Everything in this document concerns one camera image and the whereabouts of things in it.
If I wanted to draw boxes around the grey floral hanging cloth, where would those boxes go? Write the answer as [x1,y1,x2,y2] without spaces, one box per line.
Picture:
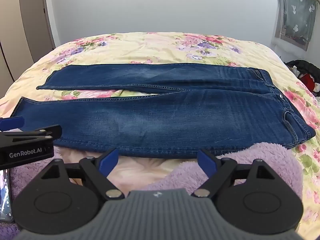
[274,0,319,52]

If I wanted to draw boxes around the smartphone with lit screen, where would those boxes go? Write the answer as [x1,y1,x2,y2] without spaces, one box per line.
[0,169,13,222]

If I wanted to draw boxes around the purple fluffy blanket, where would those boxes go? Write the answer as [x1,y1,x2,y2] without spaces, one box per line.
[0,129,304,240]

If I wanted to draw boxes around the blue denim pants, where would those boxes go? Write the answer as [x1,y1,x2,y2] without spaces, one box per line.
[19,62,316,159]

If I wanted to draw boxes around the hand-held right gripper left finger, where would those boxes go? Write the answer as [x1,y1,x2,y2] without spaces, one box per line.
[37,148,125,201]

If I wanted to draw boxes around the beige wardrobe door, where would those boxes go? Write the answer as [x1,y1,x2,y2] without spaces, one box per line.
[0,0,56,98]

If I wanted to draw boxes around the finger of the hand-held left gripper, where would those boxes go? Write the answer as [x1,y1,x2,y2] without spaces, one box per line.
[0,116,25,132]
[0,125,62,142]

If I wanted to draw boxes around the floral yellow bed quilt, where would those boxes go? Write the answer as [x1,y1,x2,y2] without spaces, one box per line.
[0,32,320,233]

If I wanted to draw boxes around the pile of dark clothes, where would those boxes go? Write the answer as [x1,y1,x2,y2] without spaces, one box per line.
[285,59,320,98]

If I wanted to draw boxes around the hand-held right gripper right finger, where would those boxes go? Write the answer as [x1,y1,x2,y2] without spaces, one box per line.
[191,149,279,198]

